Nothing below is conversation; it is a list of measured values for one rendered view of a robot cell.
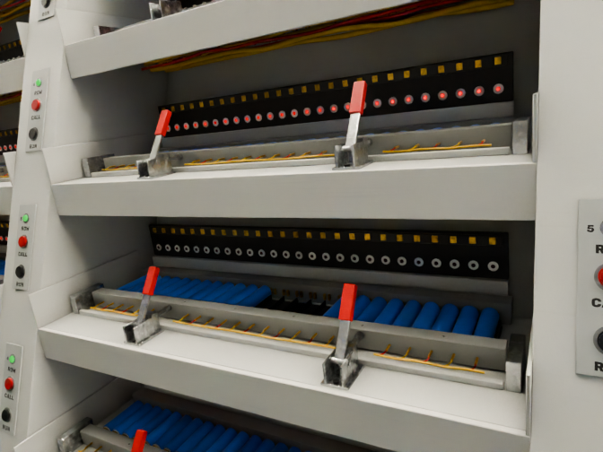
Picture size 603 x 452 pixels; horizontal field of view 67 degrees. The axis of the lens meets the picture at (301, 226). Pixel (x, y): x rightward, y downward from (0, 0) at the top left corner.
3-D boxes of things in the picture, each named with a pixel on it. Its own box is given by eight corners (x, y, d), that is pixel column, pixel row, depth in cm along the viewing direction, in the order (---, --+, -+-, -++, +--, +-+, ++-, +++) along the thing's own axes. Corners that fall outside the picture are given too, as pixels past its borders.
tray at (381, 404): (529, 488, 34) (530, 376, 32) (45, 358, 64) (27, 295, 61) (540, 352, 51) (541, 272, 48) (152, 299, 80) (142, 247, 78)
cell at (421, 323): (440, 317, 51) (425, 345, 46) (423, 315, 52) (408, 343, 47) (440, 302, 51) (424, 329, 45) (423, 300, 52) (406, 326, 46)
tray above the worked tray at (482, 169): (536, 221, 35) (537, 30, 32) (58, 215, 65) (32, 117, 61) (544, 174, 52) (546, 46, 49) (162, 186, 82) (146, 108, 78)
